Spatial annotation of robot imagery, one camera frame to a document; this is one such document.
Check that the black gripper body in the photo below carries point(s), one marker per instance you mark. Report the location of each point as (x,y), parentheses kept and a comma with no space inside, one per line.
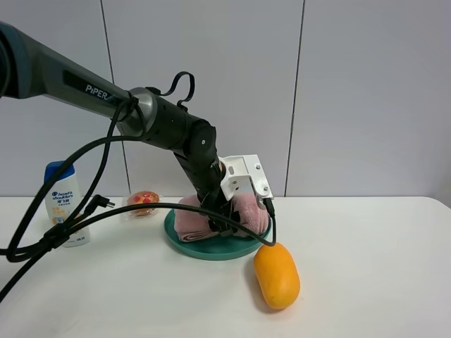
(212,198)

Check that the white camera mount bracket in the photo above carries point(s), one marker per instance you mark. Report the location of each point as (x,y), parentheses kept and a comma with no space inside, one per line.
(242,170)

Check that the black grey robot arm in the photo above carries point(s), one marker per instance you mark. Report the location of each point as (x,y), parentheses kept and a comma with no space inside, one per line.
(32,69)

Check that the pink towel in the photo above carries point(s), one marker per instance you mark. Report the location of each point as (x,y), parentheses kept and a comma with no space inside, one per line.
(191,226)

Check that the orange yellow mango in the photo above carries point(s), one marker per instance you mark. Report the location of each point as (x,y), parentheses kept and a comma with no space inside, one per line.
(277,276)

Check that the white blue shampoo bottle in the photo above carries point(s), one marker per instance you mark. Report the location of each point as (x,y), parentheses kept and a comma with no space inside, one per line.
(61,201)

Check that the wrapped red topped muffin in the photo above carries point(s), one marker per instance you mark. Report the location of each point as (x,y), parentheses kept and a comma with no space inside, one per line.
(138,198)

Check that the teal round plate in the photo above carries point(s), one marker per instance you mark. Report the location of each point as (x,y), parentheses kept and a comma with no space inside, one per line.
(212,249)

